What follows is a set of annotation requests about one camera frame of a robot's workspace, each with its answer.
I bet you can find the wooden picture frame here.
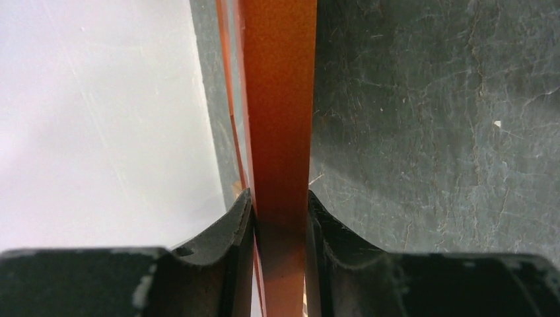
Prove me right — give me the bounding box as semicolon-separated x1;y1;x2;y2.
216;1;317;316

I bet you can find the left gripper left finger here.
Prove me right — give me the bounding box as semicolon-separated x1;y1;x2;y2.
1;190;254;316

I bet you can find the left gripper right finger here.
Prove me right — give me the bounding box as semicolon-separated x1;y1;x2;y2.
305;193;559;316

